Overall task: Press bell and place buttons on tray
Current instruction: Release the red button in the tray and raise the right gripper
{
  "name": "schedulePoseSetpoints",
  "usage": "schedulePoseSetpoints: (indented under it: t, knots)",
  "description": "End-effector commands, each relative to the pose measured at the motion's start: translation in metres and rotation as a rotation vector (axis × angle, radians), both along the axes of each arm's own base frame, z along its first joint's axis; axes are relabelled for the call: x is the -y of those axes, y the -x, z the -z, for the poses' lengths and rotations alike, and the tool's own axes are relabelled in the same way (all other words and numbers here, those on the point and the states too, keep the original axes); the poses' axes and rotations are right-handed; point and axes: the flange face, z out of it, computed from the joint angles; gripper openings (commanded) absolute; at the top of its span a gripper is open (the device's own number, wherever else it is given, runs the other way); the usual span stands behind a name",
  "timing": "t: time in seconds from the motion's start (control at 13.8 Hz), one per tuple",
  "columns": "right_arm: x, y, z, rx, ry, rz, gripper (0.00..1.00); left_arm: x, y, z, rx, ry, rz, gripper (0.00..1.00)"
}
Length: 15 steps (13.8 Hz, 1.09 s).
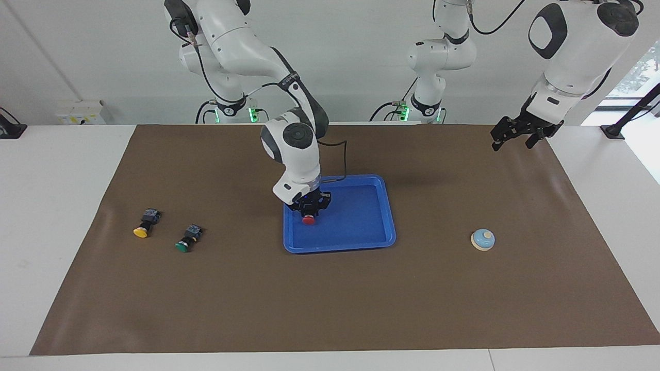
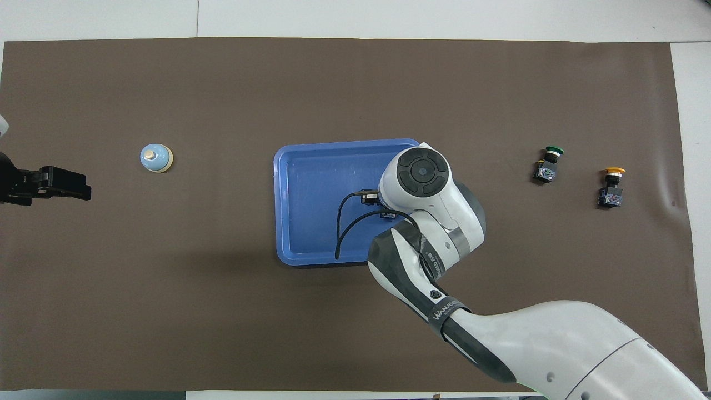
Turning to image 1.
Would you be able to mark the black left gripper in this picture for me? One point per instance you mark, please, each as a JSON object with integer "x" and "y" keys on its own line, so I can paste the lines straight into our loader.
{"x": 533, "y": 122}

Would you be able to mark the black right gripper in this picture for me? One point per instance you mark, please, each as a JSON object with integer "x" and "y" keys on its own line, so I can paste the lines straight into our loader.
{"x": 314, "y": 198}

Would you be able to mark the red mushroom push button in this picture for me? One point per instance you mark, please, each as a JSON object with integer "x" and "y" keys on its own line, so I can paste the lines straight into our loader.
{"x": 308, "y": 220}

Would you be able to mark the light blue call bell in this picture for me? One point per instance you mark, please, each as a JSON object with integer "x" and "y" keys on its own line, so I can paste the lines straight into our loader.
{"x": 483, "y": 240}

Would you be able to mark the green mushroom push button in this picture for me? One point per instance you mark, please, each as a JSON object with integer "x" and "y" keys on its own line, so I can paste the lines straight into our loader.
{"x": 183, "y": 246}

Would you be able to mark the yellow mushroom push button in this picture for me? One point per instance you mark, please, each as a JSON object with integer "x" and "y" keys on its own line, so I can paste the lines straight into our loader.
{"x": 141, "y": 232}

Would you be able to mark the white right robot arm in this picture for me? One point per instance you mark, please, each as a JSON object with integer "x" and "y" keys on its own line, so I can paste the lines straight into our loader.
{"x": 289, "y": 149}

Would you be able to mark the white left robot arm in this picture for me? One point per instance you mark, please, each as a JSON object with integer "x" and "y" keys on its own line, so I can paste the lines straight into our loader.
{"x": 572, "y": 51}

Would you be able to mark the blue plastic tray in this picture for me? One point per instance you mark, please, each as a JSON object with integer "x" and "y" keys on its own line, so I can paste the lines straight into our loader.
{"x": 356, "y": 221}

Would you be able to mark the brown table mat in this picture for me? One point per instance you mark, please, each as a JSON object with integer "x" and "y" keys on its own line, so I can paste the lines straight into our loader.
{"x": 330, "y": 299}

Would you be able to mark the black angled stand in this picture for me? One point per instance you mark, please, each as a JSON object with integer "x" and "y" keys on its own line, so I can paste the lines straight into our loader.
{"x": 613, "y": 131}

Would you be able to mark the window with green view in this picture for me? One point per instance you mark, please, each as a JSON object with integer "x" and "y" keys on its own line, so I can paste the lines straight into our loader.
{"x": 639, "y": 72}

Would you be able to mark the small black table clamp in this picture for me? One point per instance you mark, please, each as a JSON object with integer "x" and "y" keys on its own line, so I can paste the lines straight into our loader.
{"x": 10, "y": 129}

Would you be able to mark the white wall socket box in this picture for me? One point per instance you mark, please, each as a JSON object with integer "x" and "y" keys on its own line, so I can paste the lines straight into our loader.
{"x": 80, "y": 113}

